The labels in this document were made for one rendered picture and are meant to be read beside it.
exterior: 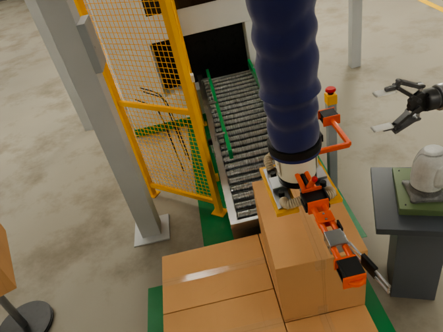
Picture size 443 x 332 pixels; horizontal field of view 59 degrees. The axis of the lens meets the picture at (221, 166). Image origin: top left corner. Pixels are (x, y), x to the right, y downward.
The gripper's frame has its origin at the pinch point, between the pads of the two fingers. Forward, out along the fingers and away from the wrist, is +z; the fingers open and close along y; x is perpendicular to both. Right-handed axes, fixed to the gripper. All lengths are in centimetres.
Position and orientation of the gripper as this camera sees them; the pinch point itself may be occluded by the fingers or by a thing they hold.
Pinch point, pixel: (376, 112)
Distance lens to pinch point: 143.4
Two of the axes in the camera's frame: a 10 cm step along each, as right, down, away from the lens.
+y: 1.8, 7.8, 6.0
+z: -9.7, 2.3, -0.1
